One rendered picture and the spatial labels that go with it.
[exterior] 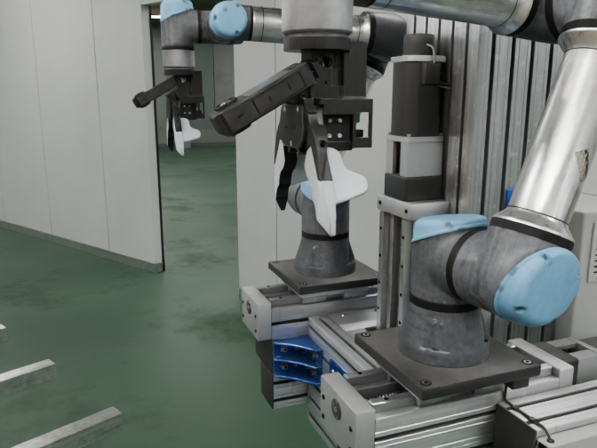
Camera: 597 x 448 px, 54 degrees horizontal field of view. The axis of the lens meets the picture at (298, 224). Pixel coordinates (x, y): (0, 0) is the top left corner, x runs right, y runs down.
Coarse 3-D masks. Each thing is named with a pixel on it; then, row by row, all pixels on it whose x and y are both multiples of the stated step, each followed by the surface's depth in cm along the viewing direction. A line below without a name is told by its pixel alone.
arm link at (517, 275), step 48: (576, 0) 82; (576, 48) 81; (576, 96) 79; (576, 144) 79; (528, 192) 80; (576, 192) 80; (480, 240) 85; (528, 240) 78; (480, 288) 82; (528, 288) 76; (576, 288) 80
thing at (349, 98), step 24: (288, 48) 60; (312, 48) 59; (336, 48) 59; (360, 48) 62; (312, 72) 61; (336, 72) 62; (360, 72) 62; (312, 96) 61; (336, 96) 62; (360, 96) 63; (288, 120) 63; (336, 120) 62; (288, 144) 64; (336, 144) 62; (360, 144) 62
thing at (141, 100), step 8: (168, 80) 136; (176, 80) 136; (152, 88) 135; (160, 88) 135; (168, 88) 136; (136, 96) 135; (144, 96) 134; (152, 96) 135; (136, 104) 135; (144, 104) 135
